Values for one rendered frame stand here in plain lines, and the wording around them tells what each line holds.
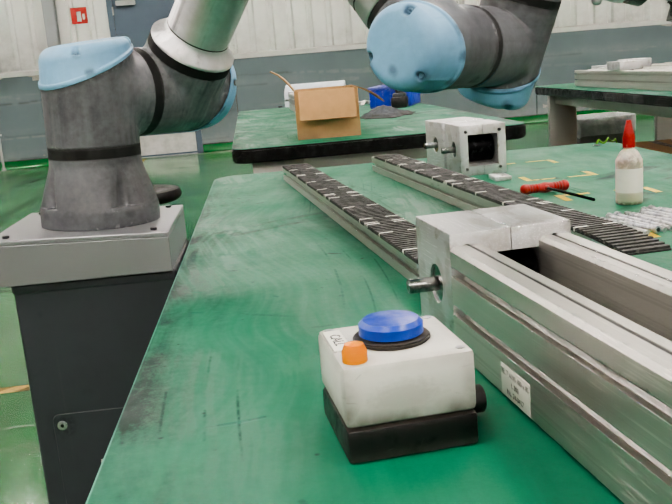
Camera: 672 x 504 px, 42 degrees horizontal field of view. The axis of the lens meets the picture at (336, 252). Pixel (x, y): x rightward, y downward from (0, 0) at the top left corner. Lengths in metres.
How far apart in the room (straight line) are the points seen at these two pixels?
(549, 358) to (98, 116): 0.73
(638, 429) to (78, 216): 0.80
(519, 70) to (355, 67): 10.77
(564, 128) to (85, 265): 4.38
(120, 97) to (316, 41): 10.49
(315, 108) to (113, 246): 1.72
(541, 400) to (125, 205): 0.70
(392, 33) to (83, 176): 0.50
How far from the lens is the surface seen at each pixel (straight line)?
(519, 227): 0.68
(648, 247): 0.90
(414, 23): 0.73
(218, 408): 0.62
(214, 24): 1.15
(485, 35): 0.79
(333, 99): 2.73
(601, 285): 0.61
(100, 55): 1.11
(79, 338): 1.12
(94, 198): 1.10
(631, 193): 1.29
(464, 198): 1.29
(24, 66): 11.92
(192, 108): 1.19
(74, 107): 1.11
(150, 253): 1.06
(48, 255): 1.08
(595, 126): 5.58
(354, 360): 0.50
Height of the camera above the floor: 1.01
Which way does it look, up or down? 12 degrees down
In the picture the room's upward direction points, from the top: 5 degrees counter-clockwise
